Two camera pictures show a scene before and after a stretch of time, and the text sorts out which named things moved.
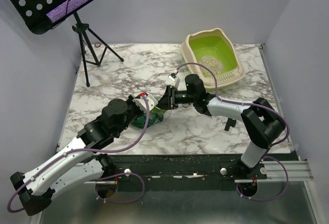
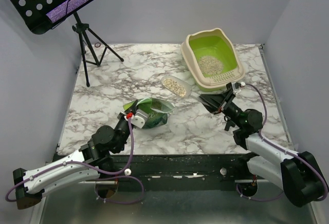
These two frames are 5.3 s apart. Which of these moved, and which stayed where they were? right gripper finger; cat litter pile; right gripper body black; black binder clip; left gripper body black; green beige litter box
Moved: right gripper finger; left gripper body black; right gripper body black
Stayed: green beige litter box; cat litter pile; black binder clip
